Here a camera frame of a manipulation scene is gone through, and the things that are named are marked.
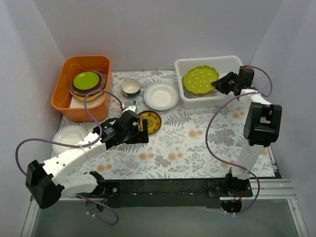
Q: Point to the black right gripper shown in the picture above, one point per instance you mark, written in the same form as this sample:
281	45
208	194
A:
228	82

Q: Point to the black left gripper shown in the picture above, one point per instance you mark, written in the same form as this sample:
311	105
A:
142	132

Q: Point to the yellow black patterned plate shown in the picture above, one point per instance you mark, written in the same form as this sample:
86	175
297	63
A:
153	119

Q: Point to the lime green dotted plate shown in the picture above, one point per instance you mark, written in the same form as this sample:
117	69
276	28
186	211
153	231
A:
199	79

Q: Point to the white deep plate blue rim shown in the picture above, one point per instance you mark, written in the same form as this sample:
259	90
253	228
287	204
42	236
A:
161	96

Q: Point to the cream green glazed plate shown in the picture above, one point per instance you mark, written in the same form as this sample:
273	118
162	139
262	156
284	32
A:
194	95

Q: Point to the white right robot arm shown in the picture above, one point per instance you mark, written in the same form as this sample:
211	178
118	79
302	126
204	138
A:
261	128

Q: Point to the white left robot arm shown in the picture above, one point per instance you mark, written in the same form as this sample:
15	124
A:
57	169

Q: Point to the white plastic bin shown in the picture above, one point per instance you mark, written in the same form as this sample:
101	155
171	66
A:
223	64

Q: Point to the orange plastic bin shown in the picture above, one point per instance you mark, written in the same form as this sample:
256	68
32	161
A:
61	99

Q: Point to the grey ceramic mug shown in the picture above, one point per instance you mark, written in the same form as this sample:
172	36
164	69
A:
128	103

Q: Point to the floral patterned table mat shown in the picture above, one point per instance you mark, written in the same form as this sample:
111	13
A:
191	143

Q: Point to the dark teal ceramic bowl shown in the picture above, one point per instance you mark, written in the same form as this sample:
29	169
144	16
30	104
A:
131	88

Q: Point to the yellow woven basket plate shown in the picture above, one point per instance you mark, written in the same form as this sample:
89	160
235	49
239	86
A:
81	98

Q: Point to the grey speckled plate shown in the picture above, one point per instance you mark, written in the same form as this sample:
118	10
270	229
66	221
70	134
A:
103	82

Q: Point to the white square plate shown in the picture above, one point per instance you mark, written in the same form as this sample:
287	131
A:
76	103

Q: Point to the dark brown plate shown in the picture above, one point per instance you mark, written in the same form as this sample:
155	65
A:
85	91

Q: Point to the lime green small plate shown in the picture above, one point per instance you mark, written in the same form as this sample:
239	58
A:
86	80

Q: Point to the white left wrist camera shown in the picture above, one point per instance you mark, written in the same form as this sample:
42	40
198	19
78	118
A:
131	108

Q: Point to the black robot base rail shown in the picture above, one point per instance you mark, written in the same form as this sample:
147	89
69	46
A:
166	192

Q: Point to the aluminium frame rail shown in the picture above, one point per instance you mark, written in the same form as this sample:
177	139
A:
271	192

